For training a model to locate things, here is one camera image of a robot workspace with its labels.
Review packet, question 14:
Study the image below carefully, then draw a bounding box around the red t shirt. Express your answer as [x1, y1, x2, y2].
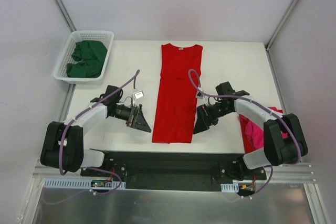
[239, 115, 264, 153]
[152, 44, 203, 144]

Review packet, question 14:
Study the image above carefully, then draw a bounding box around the white plastic basket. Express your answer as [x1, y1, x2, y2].
[53, 30, 114, 85]

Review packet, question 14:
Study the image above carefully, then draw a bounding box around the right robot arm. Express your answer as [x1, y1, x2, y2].
[193, 82, 308, 180]

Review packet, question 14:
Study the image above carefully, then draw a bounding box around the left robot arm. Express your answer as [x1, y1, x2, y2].
[40, 85, 151, 176]

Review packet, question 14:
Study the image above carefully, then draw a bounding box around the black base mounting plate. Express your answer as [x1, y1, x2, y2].
[80, 151, 266, 191]

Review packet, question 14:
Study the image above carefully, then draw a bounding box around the folded pink t shirt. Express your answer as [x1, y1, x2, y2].
[239, 106, 284, 151]

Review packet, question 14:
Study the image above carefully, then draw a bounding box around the folded red t shirt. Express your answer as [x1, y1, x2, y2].
[239, 115, 264, 153]

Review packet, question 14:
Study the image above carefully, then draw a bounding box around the green t shirt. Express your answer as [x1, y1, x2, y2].
[66, 40, 108, 79]

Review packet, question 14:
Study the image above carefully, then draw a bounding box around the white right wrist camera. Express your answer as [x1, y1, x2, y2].
[196, 89, 205, 100]

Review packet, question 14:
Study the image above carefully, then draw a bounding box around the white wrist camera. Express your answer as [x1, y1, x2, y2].
[132, 91, 144, 100]
[196, 89, 205, 100]

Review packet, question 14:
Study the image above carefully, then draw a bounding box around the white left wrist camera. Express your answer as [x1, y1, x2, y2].
[132, 91, 144, 100]

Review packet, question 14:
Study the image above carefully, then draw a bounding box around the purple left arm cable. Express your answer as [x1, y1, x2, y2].
[41, 69, 141, 205]

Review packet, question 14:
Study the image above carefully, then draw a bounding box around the right white cable duct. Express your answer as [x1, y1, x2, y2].
[220, 183, 239, 193]

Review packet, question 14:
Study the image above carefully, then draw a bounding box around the white cable duct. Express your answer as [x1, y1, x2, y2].
[44, 178, 126, 190]
[220, 183, 239, 193]

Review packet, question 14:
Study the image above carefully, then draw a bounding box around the left white cable duct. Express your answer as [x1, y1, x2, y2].
[44, 178, 126, 190]

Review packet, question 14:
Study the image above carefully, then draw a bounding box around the aluminium front rail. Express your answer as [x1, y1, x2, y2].
[33, 140, 316, 183]

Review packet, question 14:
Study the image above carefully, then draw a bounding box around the right aluminium frame post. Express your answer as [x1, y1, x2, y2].
[264, 0, 317, 51]

